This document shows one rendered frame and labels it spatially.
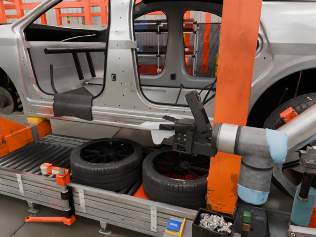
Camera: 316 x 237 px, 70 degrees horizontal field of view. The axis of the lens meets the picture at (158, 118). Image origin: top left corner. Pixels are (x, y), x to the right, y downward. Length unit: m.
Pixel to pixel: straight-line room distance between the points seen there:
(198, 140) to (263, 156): 0.16
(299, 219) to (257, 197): 0.87
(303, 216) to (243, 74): 0.81
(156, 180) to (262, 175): 1.19
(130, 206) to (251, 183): 1.25
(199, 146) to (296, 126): 0.26
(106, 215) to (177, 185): 0.62
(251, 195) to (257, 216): 1.06
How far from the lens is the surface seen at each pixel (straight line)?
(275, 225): 1.95
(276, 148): 0.56
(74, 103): 2.23
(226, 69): 1.13
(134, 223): 1.84
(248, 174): 0.60
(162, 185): 1.70
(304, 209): 1.45
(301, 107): 1.44
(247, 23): 1.13
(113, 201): 1.81
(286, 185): 1.53
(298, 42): 1.68
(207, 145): 0.60
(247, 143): 0.56
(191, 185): 1.67
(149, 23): 5.34
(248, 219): 1.27
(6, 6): 13.09
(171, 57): 3.52
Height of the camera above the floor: 1.44
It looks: 18 degrees down
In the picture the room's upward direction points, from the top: straight up
